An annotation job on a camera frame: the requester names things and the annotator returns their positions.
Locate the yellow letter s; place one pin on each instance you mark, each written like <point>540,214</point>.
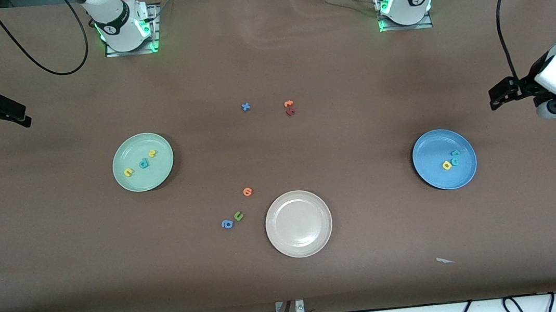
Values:
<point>152,153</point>

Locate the yellow letter d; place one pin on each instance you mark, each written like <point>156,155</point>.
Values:
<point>446,166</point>

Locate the blue letter x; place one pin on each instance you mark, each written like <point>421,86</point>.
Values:
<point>245,107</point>

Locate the green plate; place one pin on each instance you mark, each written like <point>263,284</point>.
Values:
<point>147,178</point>

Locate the yellow letter n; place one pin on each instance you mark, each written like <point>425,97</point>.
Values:
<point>128,170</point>

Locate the brown table cover sheet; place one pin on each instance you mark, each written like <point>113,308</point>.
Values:
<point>59,254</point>

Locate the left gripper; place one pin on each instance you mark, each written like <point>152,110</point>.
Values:
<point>533,81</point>

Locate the orange letter e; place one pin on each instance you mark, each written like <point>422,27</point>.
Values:
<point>248,193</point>

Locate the beige plate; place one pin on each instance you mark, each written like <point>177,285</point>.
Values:
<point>299,223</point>

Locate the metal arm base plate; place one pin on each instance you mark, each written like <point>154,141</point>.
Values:
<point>404,27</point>
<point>132,51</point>

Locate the blue letter a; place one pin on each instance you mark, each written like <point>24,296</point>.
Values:
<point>225,225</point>

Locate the dark red letter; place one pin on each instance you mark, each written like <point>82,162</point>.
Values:
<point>290,113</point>

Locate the white paper scrap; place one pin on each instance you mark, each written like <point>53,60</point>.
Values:
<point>444,260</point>

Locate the teal letter p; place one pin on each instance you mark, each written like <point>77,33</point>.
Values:
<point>143,164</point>

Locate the orange letter t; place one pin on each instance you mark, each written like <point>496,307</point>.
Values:
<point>289,103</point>

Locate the green letter u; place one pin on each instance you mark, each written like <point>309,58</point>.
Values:
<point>239,218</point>

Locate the blue plate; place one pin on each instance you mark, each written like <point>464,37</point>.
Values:
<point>438,179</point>

